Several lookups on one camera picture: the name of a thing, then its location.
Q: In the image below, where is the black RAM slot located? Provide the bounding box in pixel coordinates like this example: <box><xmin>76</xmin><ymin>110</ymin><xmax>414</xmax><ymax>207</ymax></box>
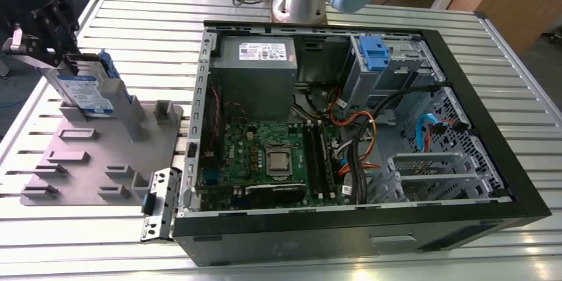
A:
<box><xmin>304</xmin><ymin>120</ymin><xmax>324</xmax><ymax>199</ymax></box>
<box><xmin>316</xmin><ymin>119</ymin><xmax>338</xmax><ymax>198</ymax></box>

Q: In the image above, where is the black PC case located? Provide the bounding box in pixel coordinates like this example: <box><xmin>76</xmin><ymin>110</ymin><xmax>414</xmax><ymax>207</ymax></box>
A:
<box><xmin>171</xmin><ymin>20</ymin><xmax>553</xmax><ymax>268</ymax></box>

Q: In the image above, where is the grey power supply unit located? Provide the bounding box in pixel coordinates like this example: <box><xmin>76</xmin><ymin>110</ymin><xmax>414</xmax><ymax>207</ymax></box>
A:
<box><xmin>218</xmin><ymin>36</ymin><xmax>298</xmax><ymax>122</ymax></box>

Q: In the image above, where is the CPU socket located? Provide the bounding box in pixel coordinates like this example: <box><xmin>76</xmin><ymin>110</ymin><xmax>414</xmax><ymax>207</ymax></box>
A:
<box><xmin>262</xmin><ymin>142</ymin><xmax>298</xmax><ymax>182</ymax></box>

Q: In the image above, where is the metal optical drive cage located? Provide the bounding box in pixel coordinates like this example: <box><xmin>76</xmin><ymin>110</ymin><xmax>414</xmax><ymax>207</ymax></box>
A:
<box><xmin>340</xmin><ymin>35</ymin><xmax>447</xmax><ymax>124</ymax></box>

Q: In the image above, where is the orange wire bundle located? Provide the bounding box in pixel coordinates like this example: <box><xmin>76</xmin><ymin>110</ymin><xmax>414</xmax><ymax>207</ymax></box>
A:
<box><xmin>331</xmin><ymin>111</ymin><xmax>383</xmax><ymax>175</ymax></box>

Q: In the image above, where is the thin red wire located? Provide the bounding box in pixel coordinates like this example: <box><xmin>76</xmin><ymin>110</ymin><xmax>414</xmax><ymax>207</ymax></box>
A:
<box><xmin>210</xmin><ymin>85</ymin><xmax>222</xmax><ymax>157</ymax></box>

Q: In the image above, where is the black graphics card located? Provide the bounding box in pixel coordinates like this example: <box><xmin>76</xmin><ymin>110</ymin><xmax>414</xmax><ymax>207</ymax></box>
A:
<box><xmin>243</xmin><ymin>182</ymin><xmax>308</xmax><ymax>205</ymax></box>

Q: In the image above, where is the grey parts rack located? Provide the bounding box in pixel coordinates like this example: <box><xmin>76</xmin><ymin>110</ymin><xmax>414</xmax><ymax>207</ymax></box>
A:
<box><xmin>19</xmin><ymin>78</ymin><xmax>186</xmax><ymax>207</ymax></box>

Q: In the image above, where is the green motherboard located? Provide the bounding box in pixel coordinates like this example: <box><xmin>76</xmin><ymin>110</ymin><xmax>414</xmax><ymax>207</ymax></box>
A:
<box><xmin>196</xmin><ymin>119</ymin><xmax>348</xmax><ymax>211</ymax></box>

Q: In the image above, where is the silver CPU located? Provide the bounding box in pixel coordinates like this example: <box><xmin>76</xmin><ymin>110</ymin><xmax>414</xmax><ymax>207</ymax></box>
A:
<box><xmin>268</xmin><ymin>152</ymin><xmax>292</xmax><ymax>172</ymax></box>

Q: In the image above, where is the hard disk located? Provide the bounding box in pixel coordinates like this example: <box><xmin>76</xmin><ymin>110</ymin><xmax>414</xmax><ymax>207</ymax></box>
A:
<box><xmin>35</xmin><ymin>49</ymin><xmax>136</xmax><ymax>119</ymax></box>

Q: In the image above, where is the blue plastic drive latch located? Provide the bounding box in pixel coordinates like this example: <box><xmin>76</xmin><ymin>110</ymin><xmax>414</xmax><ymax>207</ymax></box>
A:
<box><xmin>356</xmin><ymin>36</ymin><xmax>391</xmax><ymax>72</ymax></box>

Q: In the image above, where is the blue data wire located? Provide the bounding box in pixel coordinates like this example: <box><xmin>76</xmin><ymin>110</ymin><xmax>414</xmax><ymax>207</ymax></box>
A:
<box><xmin>414</xmin><ymin>113</ymin><xmax>440</xmax><ymax>154</ymax></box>

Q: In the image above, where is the wooden cabinet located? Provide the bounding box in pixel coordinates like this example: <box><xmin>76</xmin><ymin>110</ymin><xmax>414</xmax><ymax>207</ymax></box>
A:
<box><xmin>447</xmin><ymin>0</ymin><xmax>562</xmax><ymax>55</ymax></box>

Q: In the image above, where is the metal disk bay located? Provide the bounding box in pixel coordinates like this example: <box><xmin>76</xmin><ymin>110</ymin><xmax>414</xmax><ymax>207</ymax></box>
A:
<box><xmin>386</xmin><ymin>151</ymin><xmax>483</xmax><ymax>203</ymax></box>

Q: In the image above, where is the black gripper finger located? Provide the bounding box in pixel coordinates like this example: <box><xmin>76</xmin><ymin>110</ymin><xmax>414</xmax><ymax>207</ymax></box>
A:
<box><xmin>1</xmin><ymin>26</ymin><xmax>63</xmax><ymax>68</ymax></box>
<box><xmin>29</xmin><ymin>0</ymin><xmax>85</xmax><ymax>77</ymax></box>

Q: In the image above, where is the metal expansion slot bracket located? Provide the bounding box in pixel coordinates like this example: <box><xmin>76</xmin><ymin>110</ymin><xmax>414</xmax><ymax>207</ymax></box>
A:
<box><xmin>140</xmin><ymin>167</ymin><xmax>183</xmax><ymax>242</ymax></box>

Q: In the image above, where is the black cable bundle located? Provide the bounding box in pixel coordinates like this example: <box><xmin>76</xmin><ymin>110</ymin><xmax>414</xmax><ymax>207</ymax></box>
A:
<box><xmin>350</xmin><ymin>85</ymin><xmax>440</xmax><ymax>205</ymax></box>

